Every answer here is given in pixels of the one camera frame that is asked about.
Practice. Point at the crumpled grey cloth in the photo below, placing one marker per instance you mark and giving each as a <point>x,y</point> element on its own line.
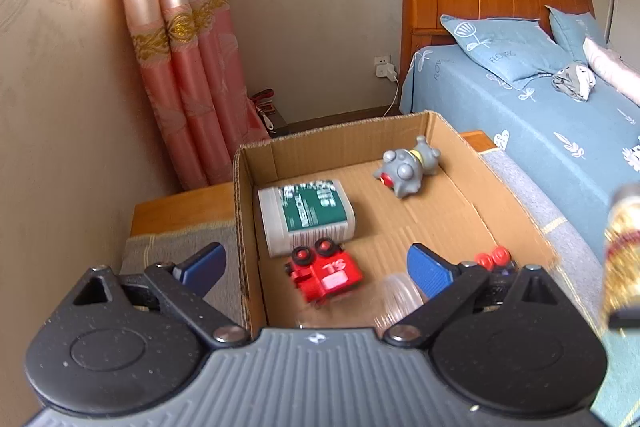
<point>575,82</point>

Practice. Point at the red toy truck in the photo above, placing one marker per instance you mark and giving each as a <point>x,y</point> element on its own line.
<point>325,277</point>

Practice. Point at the blue printed bed sheet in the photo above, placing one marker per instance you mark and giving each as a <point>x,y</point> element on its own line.
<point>540,122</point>

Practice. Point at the pink patterned curtain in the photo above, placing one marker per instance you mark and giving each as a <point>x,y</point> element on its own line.
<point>185,57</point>

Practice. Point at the pale pink blanket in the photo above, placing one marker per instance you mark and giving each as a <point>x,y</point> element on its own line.
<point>615,67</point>

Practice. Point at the cardboard box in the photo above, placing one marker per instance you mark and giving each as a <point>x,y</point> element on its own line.
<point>440,217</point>

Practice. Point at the white box with green label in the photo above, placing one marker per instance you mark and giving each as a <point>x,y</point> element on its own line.
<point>310,212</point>

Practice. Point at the red and black bag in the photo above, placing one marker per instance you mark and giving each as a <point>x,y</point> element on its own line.
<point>267,112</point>

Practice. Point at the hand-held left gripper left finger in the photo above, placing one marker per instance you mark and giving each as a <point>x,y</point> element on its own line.
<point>202,264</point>

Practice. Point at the grey round-eared toy figure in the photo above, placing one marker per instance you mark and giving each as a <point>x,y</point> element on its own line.
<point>405,167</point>

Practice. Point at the white charger plug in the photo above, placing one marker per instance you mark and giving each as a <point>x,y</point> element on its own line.
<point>390,73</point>

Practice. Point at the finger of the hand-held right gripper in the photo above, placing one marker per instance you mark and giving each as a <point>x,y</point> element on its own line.
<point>627,319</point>

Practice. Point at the blue flower print pillow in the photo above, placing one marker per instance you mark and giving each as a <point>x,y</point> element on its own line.
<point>575,32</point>
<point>500,47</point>

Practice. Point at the clear plastic jar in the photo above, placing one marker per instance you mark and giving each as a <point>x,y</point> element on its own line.
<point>395,297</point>

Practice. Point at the golden capsule bottle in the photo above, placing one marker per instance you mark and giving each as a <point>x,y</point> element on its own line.
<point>622,257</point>

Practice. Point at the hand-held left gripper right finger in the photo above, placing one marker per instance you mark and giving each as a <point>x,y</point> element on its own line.
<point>430,272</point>

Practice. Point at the white wall socket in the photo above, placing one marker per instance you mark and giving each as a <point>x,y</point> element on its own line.
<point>379,61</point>

